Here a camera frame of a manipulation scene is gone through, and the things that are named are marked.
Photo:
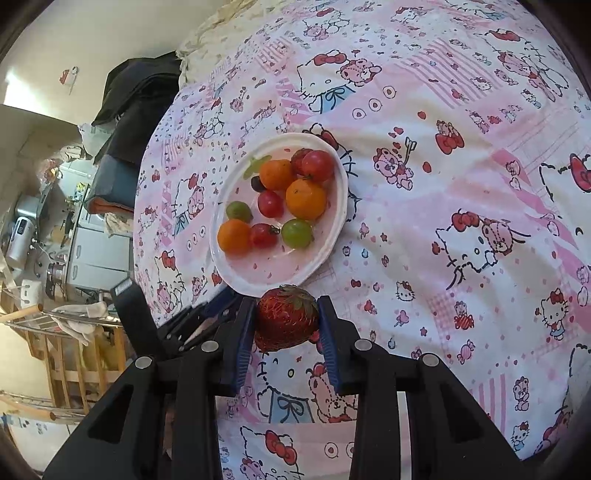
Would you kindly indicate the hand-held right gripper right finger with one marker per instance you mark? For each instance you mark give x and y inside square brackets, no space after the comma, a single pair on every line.
[330,346]

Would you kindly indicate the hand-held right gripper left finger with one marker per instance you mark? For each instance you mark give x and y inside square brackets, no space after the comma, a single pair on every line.
[242,346]

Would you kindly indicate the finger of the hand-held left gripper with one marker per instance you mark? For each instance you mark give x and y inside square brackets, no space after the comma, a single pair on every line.
[207,332]
[207,311]

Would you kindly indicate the large strawberry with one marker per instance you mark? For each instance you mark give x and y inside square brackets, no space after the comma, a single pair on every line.
[286,318]

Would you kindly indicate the small orange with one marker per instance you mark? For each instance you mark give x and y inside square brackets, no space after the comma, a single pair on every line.
[276,174]
[234,236]

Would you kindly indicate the pink white scalloped plate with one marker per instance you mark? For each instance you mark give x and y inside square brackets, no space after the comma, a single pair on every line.
[277,270]

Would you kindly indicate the green grape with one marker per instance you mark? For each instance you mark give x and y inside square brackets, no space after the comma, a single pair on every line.
[297,232]
[238,211]

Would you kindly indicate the red cherry tomato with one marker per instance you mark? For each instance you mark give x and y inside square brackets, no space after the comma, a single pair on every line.
[319,165]
[270,204]

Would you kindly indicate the white towel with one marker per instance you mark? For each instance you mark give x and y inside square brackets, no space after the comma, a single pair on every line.
[78,318]

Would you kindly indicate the white cabinet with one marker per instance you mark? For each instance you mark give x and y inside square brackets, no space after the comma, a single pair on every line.
[99,251]

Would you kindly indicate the metal pot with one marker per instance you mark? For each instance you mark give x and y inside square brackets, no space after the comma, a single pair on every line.
[57,273]

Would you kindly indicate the wooden rack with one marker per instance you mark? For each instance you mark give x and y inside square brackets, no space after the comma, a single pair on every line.
[60,369]

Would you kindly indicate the white crumpled cloth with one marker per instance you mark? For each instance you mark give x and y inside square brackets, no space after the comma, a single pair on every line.
[117,226]

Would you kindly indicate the cherry tomato with stem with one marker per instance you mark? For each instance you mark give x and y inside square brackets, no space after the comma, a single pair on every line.
[263,235]

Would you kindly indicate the orange cloth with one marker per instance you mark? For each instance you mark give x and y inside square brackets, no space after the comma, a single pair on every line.
[106,205]

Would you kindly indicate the blue grey cushion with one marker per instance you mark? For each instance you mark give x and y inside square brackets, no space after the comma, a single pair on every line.
[113,180]

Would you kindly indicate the white kitchen appliance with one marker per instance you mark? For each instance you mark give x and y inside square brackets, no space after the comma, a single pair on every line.
[21,233]

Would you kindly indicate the large orange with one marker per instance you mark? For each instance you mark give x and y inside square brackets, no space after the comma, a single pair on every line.
[304,199]

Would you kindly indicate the white plastic bag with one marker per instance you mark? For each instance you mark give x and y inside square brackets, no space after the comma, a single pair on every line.
[90,134]

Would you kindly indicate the pink cartoon printed blanket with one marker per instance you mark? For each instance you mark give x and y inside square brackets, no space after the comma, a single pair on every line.
[438,184]

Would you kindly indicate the black jacket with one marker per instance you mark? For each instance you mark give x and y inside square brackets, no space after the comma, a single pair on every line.
[138,101]

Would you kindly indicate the white lace bedding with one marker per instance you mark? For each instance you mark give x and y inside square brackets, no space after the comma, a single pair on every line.
[207,41]

